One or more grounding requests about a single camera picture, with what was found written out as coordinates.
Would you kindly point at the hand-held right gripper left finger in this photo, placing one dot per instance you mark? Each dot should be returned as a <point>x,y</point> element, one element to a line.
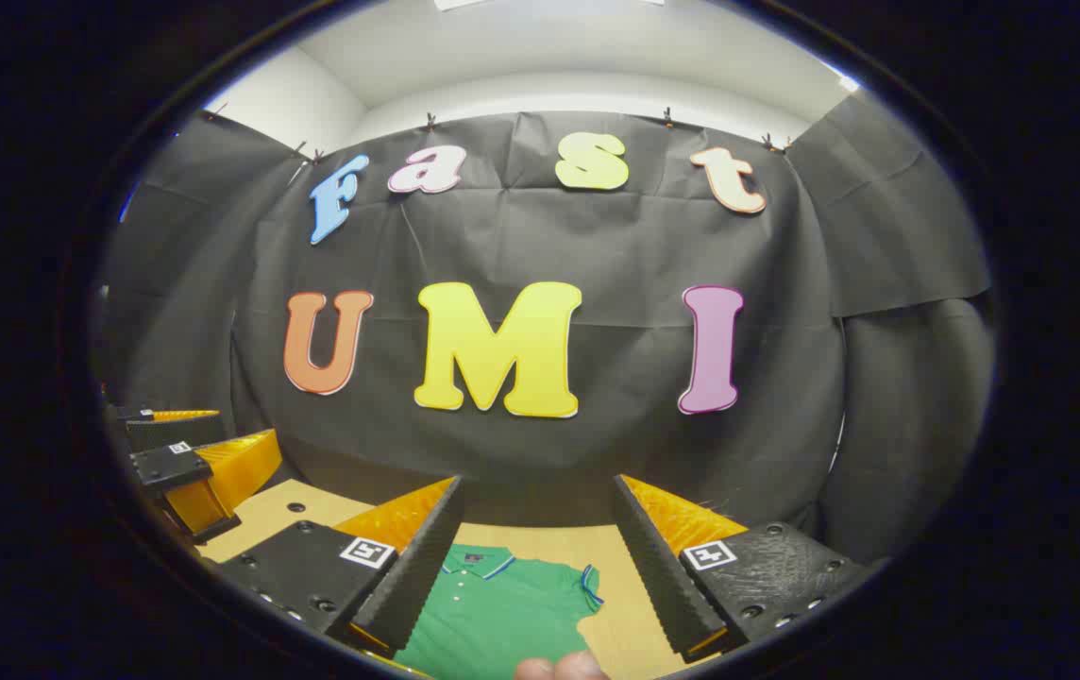
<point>417,567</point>

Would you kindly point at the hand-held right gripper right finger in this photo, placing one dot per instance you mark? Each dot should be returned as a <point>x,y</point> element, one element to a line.
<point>658,567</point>

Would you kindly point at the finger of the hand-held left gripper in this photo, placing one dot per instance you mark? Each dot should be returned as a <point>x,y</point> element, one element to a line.
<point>172,465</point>
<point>172,431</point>

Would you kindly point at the green T-shirt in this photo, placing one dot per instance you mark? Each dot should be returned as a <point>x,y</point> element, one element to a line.
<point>502,614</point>

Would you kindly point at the black backdrop cloth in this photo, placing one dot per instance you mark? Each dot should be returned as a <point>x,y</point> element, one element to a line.
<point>615,246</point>

